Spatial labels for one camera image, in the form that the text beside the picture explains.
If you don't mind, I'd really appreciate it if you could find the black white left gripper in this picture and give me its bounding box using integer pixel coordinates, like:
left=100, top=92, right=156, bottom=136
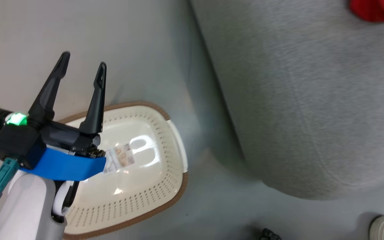
left=0, top=51, right=107, bottom=159

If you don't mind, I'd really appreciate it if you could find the red garment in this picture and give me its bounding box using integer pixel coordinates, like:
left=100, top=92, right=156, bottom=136
left=349, top=0, right=384, bottom=23

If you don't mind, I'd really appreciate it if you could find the grey fabric sofa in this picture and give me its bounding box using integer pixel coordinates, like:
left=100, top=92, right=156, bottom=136
left=189, top=0, right=384, bottom=201

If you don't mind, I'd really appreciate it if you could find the paper label in basket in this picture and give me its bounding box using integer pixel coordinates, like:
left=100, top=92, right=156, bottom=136
left=104, top=143, right=135, bottom=174

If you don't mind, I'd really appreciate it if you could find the cream perforated laundry basket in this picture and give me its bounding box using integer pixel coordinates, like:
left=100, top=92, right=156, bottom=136
left=53, top=101, right=189, bottom=240

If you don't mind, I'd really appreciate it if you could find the small black object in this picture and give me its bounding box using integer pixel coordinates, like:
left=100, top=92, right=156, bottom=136
left=258, top=228, right=282, bottom=240

